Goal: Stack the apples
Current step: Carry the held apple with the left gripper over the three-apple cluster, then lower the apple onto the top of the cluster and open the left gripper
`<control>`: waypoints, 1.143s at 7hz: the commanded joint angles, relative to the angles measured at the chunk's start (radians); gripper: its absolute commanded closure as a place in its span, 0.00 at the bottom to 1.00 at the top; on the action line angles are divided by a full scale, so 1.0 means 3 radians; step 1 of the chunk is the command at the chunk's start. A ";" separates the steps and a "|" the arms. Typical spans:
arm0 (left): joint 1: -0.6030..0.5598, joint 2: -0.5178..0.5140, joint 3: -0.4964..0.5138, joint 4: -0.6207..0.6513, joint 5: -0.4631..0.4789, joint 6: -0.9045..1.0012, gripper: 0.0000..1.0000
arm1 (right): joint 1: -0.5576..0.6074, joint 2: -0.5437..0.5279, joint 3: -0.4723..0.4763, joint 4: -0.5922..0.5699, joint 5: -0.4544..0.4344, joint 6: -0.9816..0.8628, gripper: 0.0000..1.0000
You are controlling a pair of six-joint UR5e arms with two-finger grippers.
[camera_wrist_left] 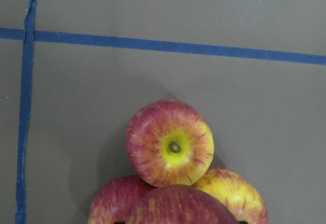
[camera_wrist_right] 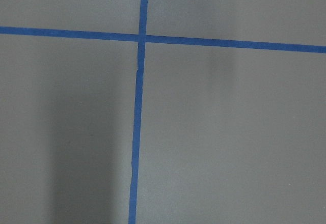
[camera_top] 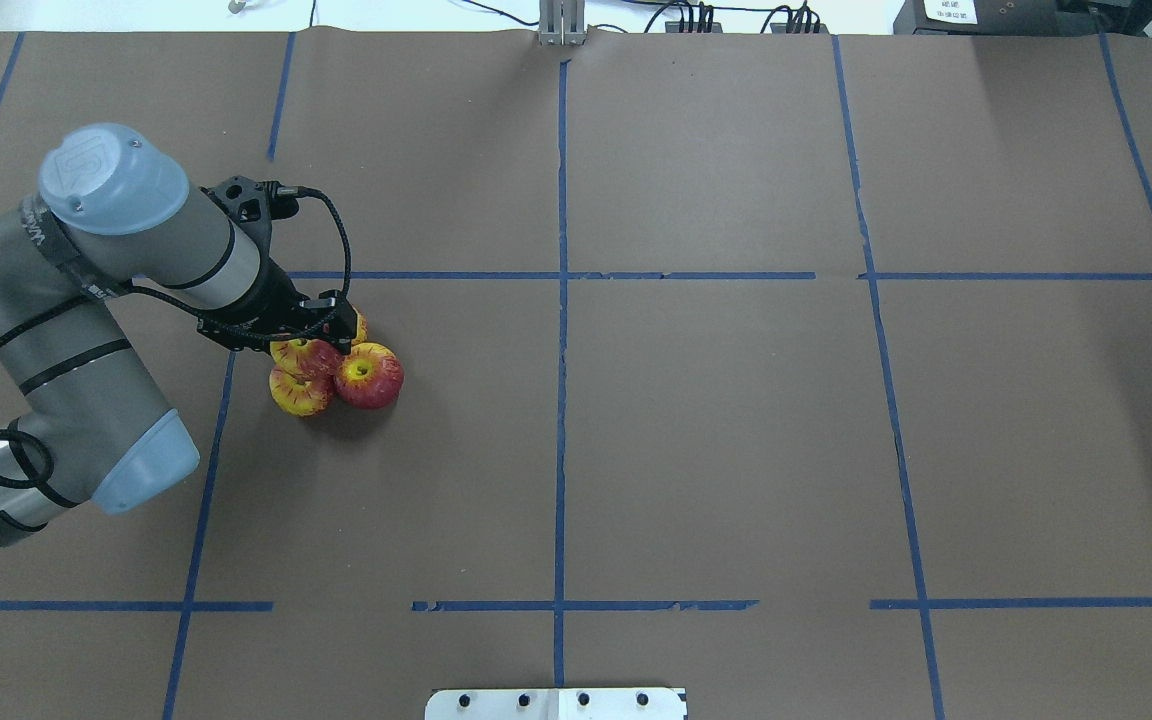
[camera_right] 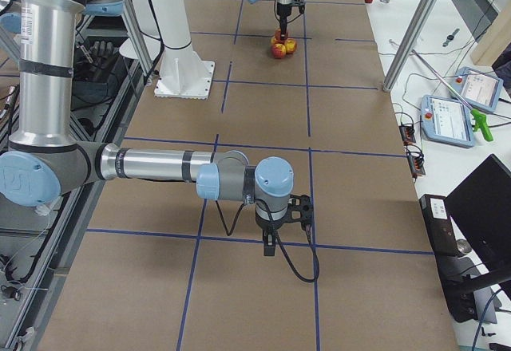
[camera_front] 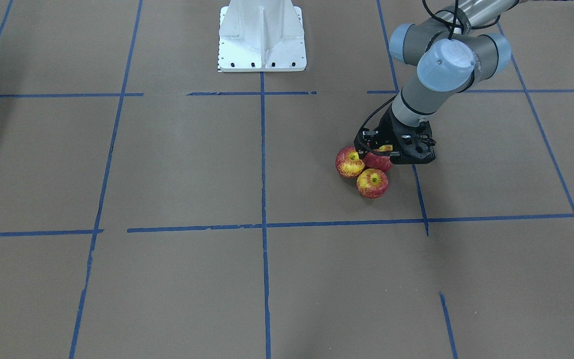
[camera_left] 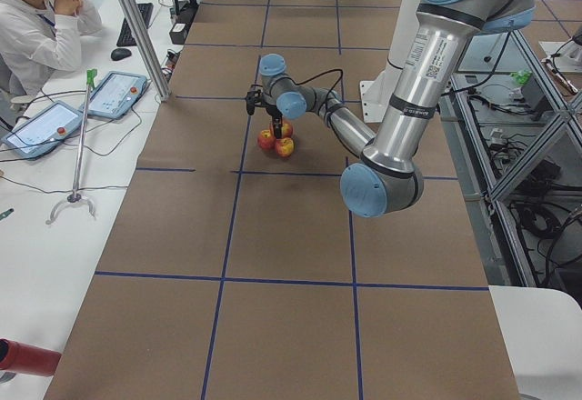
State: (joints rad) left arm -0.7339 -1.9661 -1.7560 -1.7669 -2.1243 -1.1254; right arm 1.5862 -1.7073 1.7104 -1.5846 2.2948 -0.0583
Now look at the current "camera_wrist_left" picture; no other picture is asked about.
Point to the red apple top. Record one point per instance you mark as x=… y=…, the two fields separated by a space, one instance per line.
x=180 y=204

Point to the red yellow apple far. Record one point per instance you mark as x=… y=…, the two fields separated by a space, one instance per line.
x=168 y=142

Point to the red apple left base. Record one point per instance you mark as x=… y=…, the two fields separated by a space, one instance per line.
x=117 y=198

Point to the yellow red apple right base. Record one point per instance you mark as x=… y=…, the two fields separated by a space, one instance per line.
x=237 y=194

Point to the crossing blue tape strip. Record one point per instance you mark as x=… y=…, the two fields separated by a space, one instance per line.
x=166 y=46

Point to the long blue tape strip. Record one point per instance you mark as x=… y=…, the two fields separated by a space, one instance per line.
x=25 y=109

